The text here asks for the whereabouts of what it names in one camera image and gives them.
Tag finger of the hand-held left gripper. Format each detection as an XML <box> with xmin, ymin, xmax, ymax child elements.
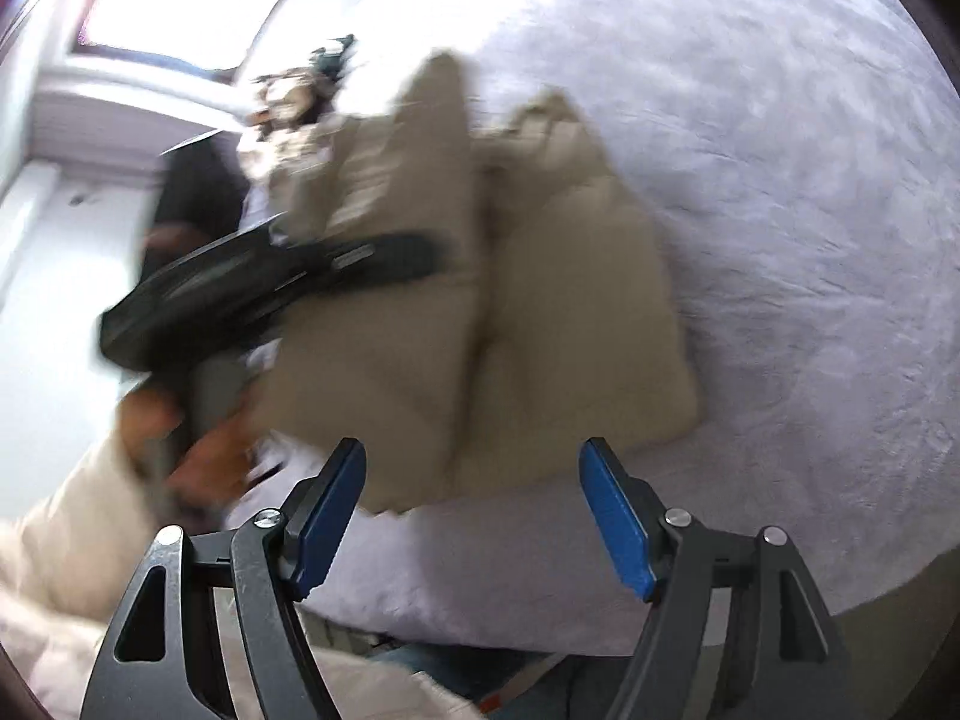
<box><xmin>330</xmin><ymin>229</ymin><xmax>460</xmax><ymax>284</ymax></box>

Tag person's left hand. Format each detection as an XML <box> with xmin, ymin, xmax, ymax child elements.
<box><xmin>122</xmin><ymin>381</ymin><xmax>261</xmax><ymax>527</ymax></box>

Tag person's cream top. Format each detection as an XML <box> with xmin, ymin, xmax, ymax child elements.
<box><xmin>216</xmin><ymin>600</ymin><xmax>471</xmax><ymax>720</ymax></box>

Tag brown striped knit garment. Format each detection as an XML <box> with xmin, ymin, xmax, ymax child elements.
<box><xmin>244</xmin><ymin>64</ymin><xmax>342</xmax><ymax>155</ymax></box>

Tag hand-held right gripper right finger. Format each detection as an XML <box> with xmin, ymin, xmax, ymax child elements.
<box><xmin>577</xmin><ymin>436</ymin><xmax>853</xmax><ymax>720</ymax></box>

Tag person's left forearm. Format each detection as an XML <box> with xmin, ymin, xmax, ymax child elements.
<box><xmin>0</xmin><ymin>431</ymin><xmax>170</xmax><ymax>698</ymax></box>

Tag tan puffer jacket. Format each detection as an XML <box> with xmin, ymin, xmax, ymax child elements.
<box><xmin>247</xmin><ymin>51</ymin><xmax>704</xmax><ymax>520</ymax></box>

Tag person's blue jeans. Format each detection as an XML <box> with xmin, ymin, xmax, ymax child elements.
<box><xmin>366</xmin><ymin>641</ymin><xmax>647</xmax><ymax>720</ymax></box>

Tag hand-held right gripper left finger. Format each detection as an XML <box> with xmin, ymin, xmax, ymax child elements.
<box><xmin>79</xmin><ymin>437</ymin><xmax>368</xmax><ymax>720</ymax></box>

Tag lavender quilted bedspread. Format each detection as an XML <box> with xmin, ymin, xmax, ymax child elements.
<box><xmin>223</xmin><ymin>0</ymin><xmax>960</xmax><ymax>655</ymax></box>

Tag dark teal cloth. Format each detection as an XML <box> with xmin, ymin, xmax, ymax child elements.
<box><xmin>307</xmin><ymin>34</ymin><xmax>359</xmax><ymax>87</ymax></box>

